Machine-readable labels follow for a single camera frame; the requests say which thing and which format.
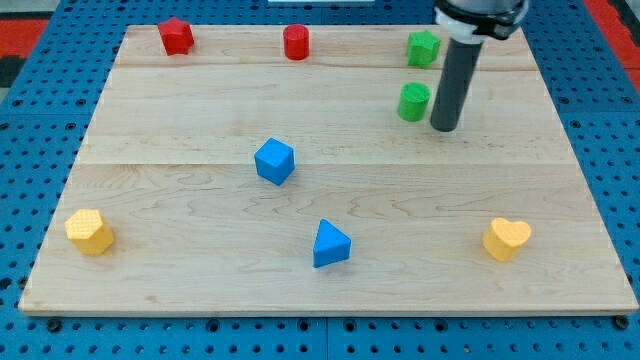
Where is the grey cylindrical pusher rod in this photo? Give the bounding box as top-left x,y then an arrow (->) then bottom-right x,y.
430,39 -> 482,132

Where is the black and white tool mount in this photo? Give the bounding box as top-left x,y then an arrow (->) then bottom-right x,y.
434,0 -> 529,45

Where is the green cylinder block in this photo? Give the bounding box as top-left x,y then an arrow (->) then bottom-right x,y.
396,82 -> 431,122

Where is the green star block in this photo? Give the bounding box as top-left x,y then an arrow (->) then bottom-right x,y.
406,30 -> 441,69

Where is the red cylinder block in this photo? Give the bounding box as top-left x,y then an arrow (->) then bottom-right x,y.
282,24 -> 310,60

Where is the yellow heart block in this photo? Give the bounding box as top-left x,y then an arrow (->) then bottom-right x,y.
482,217 -> 532,262

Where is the blue cube block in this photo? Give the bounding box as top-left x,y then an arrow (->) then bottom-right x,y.
254,138 -> 295,186

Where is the blue triangle block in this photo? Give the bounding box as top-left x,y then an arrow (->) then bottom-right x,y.
312,219 -> 352,268

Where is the wooden board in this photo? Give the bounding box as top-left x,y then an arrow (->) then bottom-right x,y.
19,25 -> 638,317

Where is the red star block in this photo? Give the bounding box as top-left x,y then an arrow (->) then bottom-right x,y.
157,17 -> 195,56

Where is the yellow hexagon block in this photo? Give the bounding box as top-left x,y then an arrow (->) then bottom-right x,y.
64,209 -> 115,256

